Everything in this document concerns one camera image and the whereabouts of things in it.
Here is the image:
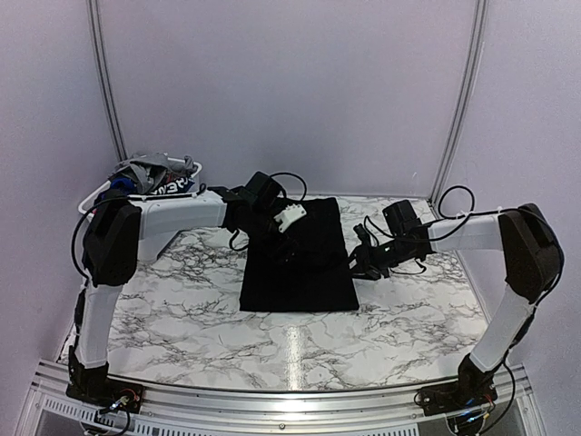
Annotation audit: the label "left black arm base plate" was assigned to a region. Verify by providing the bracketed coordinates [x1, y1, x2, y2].
[65, 378, 144, 413]

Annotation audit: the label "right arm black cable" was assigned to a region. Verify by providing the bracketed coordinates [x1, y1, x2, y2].
[439, 183, 478, 222]

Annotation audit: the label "right aluminium frame post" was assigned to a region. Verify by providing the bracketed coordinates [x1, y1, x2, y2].
[428, 0, 489, 203]

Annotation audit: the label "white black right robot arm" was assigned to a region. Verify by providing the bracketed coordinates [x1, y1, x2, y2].
[349, 201, 564, 407]

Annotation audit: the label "white plastic laundry basket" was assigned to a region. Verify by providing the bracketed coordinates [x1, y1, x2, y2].
[77, 161, 202, 263]

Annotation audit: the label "left aluminium frame post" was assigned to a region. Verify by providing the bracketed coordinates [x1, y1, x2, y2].
[86, 0, 128, 161]

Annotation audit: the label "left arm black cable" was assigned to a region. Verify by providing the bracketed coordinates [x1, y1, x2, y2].
[70, 199, 133, 285]

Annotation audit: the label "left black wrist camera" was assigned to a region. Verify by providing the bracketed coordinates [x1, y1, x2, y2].
[243, 172, 283, 211]

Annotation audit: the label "black trousers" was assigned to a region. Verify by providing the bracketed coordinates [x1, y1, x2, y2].
[239, 197, 359, 312]

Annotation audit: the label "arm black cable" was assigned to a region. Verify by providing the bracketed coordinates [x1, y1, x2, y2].
[439, 183, 478, 222]
[70, 199, 133, 285]

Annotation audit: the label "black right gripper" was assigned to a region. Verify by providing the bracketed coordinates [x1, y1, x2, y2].
[339, 237, 417, 281]

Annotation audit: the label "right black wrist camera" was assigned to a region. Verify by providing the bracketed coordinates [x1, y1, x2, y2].
[382, 200, 421, 236]

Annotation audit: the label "aluminium frame post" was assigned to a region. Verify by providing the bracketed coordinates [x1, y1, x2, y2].
[86, 0, 128, 161]
[428, 0, 489, 203]

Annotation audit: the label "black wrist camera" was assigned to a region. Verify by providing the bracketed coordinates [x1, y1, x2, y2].
[243, 172, 283, 211]
[382, 200, 421, 236]

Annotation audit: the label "royal blue garment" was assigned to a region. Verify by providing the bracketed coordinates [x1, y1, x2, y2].
[110, 177, 136, 194]

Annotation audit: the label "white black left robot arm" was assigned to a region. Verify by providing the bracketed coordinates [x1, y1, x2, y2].
[69, 181, 307, 404]

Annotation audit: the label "aluminium front rail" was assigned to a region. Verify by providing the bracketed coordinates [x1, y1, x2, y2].
[15, 361, 547, 435]

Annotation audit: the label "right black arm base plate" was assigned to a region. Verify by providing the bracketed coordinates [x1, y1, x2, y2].
[414, 382, 497, 416]

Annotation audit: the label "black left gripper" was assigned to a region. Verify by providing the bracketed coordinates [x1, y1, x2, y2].
[238, 208, 303, 264]

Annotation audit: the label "blue white printed garment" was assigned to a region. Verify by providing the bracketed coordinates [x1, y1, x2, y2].
[148, 177, 197, 196]

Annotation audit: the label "grey garment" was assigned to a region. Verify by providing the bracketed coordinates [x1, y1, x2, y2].
[111, 153, 194, 195]

